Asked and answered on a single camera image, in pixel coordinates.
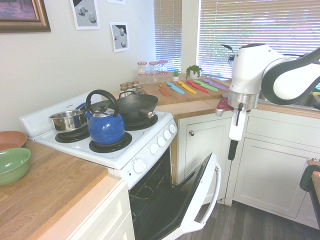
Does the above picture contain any blue enamel kettle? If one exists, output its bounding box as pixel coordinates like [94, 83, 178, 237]
[85, 89, 126, 146]

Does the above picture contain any dark green padded object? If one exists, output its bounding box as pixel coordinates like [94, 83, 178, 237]
[299, 164, 320, 194]

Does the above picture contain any black wok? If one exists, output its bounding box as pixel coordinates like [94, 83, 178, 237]
[116, 90, 159, 124]

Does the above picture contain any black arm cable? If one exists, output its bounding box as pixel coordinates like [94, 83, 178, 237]
[220, 44, 237, 64]

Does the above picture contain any wide window blind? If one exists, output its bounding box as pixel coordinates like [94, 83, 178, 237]
[199, 0, 320, 81]

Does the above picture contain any large grey shapes poster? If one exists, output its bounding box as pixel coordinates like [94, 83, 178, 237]
[69, 0, 101, 31]

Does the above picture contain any purple knife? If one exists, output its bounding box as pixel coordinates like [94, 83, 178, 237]
[202, 78, 230, 92]

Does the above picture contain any terracotta orange bowl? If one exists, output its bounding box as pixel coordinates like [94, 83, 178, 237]
[0, 130, 28, 152]

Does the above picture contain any small grey shapes poster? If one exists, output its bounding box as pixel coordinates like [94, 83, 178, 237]
[109, 21, 131, 54]

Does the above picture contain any white cabinet door with knob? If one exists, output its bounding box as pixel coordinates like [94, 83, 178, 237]
[183, 116, 233, 186]

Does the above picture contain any wide white cabinet door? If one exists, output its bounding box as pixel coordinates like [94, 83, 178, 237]
[231, 136, 314, 219]

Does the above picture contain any wooden cutting board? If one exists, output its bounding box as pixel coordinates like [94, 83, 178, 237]
[141, 74, 231, 107]

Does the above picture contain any white oven door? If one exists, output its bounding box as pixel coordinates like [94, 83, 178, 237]
[133, 152, 223, 240]

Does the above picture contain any stainless steel pot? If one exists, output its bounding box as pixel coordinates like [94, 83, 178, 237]
[48, 109, 88, 133]

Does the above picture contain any red tool silver end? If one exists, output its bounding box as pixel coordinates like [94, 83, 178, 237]
[215, 97, 236, 118]

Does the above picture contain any trailing plant white pot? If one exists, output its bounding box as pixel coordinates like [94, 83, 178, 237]
[185, 64, 204, 81]

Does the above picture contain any white electric oven stove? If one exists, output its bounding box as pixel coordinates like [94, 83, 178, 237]
[18, 93, 179, 240]

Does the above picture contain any red knife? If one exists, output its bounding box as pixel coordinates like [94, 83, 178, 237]
[185, 79, 210, 94]

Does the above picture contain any green knife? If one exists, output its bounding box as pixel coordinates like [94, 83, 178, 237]
[193, 79, 219, 93]

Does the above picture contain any framed painting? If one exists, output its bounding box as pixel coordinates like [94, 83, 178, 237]
[0, 0, 52, 34]

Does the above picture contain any blue knife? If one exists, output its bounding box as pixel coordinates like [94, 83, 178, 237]
[166, 81, 186, 95]

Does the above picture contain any yellow knife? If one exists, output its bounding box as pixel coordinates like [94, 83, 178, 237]
[177, 80, 198, 95]

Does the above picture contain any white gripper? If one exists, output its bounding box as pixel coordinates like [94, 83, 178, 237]
[227, 108, 248, 161]

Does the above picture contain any narrow window blind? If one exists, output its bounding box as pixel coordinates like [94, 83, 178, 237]
[153, 0, 183, 74]

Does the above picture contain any green bowl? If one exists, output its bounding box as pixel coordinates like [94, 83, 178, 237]
[0, 147, 32, 187]

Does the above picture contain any metal oven rack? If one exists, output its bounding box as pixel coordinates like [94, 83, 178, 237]
[128, 159, 173, 204]

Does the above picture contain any orange knife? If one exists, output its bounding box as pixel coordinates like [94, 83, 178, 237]
[158, 83, 172, 97]

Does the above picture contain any white cabinet drawer front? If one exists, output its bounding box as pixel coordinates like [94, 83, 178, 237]
[245, 114, 320, 141]

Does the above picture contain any large white oven knob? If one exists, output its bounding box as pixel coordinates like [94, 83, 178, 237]
[132, 158, 148, 175]

